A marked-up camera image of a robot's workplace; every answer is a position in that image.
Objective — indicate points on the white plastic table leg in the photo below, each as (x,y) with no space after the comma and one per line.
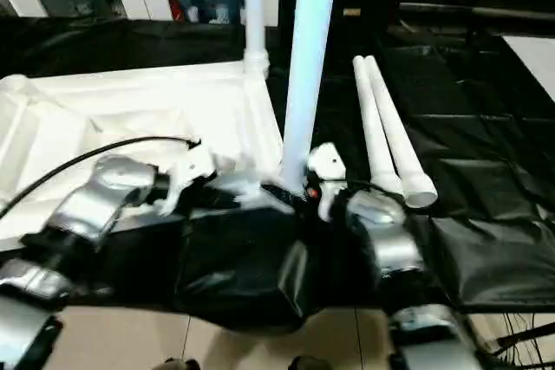
(399,127)
(375,127)
(255,19)
(308,62)

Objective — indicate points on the white plastic stool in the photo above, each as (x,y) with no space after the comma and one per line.
(108,97)

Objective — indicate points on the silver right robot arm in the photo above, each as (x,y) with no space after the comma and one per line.
(390,231)

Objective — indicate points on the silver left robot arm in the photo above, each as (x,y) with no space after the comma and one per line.
(99,196)

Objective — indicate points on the black glossy mat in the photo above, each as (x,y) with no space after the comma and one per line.
(477,170)

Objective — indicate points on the dark rounded robot body part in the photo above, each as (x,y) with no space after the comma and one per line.
(180,365)
(312,365)

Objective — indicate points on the small yellow label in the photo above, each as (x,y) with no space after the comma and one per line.
(352,11)

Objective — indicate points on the black horizontal bar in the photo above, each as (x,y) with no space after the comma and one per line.
(477,11)

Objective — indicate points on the black metal table leg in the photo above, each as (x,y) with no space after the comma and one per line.
(526,335)

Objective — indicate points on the white flat board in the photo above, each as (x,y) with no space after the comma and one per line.
(535,66)

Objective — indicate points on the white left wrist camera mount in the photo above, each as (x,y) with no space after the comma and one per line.
(191,170)

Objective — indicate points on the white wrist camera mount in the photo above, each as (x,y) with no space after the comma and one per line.
(191,170)
(329,162)

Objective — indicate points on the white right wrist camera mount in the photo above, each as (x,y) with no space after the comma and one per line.
(329,162)

